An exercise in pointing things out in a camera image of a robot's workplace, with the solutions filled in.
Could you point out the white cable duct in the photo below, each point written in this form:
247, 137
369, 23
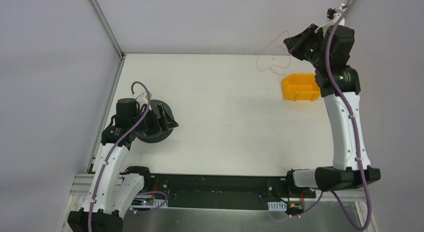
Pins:
139, 202
277, 206

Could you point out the black cable spool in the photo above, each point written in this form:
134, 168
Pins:
161, 136

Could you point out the right white cable duct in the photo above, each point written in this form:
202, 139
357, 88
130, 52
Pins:
277, 206

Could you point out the aluminium frame rail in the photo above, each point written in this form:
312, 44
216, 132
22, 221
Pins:
175, 182

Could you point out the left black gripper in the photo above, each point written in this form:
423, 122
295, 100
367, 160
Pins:
158, 119

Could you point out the left white cable duct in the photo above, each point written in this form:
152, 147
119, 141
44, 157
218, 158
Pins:
139, 202

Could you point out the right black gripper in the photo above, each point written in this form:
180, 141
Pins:
306, 42

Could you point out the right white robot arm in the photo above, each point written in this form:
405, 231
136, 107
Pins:
340, 90

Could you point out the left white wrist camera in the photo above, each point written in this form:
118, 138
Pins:
142, 98

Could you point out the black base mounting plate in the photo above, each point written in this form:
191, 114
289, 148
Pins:
218, 192

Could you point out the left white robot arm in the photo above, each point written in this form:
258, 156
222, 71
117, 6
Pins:
113, 191

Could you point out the orange plastic bin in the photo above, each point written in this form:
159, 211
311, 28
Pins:
296, 87

